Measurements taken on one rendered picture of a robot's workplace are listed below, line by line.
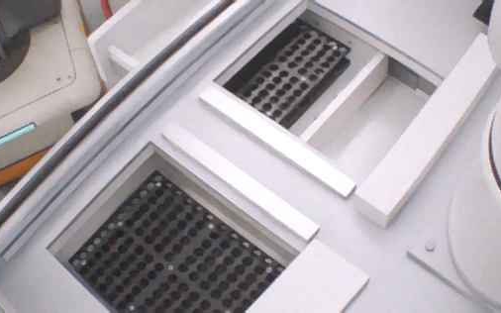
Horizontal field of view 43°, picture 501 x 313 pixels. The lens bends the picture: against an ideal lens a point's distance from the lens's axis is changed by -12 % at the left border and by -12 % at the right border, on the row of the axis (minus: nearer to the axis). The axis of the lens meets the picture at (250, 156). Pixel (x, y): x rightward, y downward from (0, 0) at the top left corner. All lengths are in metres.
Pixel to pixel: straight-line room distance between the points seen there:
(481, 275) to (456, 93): 0.25
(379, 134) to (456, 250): 0.30
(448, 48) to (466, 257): 0.33
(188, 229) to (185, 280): 0.07
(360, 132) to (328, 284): 0.31
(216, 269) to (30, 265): 0.24
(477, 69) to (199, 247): 0.43
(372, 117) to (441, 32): 0.17
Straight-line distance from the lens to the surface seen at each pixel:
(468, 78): 0.89
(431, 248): 0.78
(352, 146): 0.99
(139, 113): 0.89
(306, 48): 1.01
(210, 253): 0.85
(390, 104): 1.04
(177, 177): 0.97
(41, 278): 0.84
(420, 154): 0.81
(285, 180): 0.83
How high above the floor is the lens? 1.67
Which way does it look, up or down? 58 degrees down
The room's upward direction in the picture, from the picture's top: 10 degrees counter-clockwise
